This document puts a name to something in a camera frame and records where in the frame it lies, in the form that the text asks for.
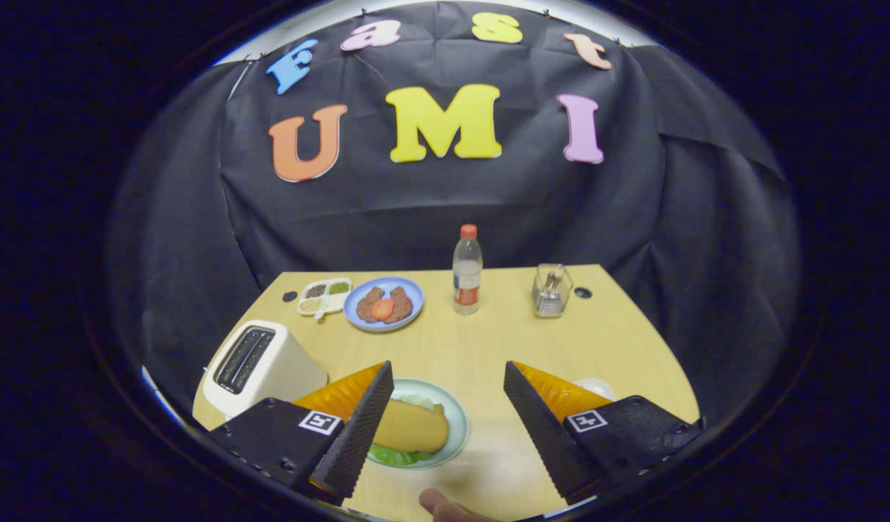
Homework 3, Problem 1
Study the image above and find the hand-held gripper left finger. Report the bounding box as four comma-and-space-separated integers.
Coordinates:
208, 360, 395, 506

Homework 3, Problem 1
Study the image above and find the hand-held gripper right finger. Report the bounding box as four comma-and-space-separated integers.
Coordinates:
503, 360, 703, 506

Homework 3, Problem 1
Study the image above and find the green lettuce leaf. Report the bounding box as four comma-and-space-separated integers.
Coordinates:
367, 392, 437, 467

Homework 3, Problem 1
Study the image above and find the thick toasted bread slice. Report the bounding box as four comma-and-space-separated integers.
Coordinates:
373, 399, 450, 455

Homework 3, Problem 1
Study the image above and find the small white dish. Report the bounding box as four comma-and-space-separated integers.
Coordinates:
572, 377, 617, 401

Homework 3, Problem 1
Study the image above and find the pale green plate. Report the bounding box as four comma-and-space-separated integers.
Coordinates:
367, 378, 470, 470

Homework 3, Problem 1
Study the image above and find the white toaster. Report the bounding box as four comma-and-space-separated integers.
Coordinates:
202, 320, 329, 419

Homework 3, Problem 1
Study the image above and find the brown meat patty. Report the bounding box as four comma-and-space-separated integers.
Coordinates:
356, 286, 385, 323
386, 286, 414, 324

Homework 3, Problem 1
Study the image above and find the white divided seasoning tray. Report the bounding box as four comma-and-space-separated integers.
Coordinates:
297, 278, 352, 322

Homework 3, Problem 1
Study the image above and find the blue plate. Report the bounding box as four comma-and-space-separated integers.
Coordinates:
344, 276, 425, 334

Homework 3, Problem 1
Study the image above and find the clear plastic bottle red cap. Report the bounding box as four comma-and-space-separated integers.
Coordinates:
452, 224, 483, 315

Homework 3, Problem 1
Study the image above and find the black backdrop cloth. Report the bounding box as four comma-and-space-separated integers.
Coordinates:
104, 0, 801, 428

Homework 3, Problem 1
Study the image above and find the metal wire basket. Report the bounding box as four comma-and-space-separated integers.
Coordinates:
531, 263, 574, 319

